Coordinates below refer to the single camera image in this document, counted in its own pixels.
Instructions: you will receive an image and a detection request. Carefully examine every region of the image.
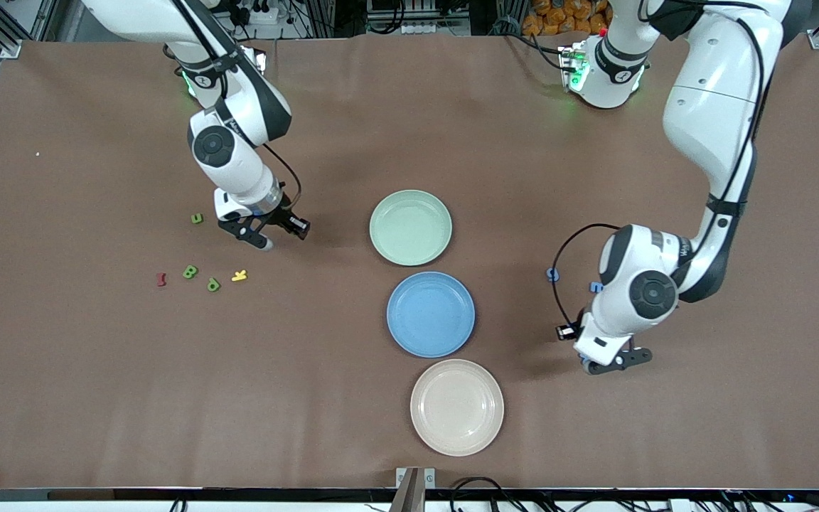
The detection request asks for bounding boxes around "blue plate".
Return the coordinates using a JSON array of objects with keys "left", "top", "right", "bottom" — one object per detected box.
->
[{"left": 387, "top": 271, "right": 476, "bottom": 358}]

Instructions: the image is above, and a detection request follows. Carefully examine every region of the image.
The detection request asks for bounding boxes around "brown table cover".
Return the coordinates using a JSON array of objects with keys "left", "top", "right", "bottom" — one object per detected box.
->
[{"left": 0, "top": 32, "right": 819, "bottom": 491}]

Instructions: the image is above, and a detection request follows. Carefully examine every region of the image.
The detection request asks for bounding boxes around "green plate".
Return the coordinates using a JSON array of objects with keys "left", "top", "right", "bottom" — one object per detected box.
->
[{"left": 370, "top": 189, "right": 453, "bottom": 267}]

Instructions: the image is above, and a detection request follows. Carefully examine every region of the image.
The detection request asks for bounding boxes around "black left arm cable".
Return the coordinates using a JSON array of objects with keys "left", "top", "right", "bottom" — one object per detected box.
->
[{"left": 552, "top": 0, "right": 766, "bottom": 326}]

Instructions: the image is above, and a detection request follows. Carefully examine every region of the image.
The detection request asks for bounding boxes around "beige plate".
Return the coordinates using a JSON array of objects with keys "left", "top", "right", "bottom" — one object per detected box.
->
[{"left": 410, "top": 358, "right": 505, "bottom": 457}]

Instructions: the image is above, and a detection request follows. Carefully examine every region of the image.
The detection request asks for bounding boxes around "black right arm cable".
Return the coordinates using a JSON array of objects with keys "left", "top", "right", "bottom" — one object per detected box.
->
[{"left": 171, "top": 0, "right": 304, "bottom": 214}]

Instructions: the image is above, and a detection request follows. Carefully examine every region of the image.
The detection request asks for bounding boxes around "brown vertical post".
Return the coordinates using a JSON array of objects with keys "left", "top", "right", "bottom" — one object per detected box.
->
[{"left": 390, "top": 467, "right": 426, "bottom": 512}]

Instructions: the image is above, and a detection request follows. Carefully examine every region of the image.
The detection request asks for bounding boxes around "orange mesh bag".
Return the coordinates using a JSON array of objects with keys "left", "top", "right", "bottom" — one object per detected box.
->
[{"left": 522, "top": 0, "right": 611, "bottom": 36}]

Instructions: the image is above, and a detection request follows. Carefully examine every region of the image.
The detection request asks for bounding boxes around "grey metal bracket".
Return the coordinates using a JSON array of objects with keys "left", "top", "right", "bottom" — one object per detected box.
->
[{"left": 395, "top": 466, "right": 437, "bottom": 491}]

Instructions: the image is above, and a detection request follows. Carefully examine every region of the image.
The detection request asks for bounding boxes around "long white power strip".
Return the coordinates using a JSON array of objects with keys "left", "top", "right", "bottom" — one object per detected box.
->
[{"left": 401, "top": 20, "right": 471, "bottom": 36}]

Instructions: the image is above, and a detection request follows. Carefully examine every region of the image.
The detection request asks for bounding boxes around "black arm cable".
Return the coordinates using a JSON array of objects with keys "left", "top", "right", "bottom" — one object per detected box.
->
[
  {"left": 552, "top": 0, "right": 766, "bottom": 326},
  {"left": 171, "top": 0, "right": 304, "bottom": 214}
]

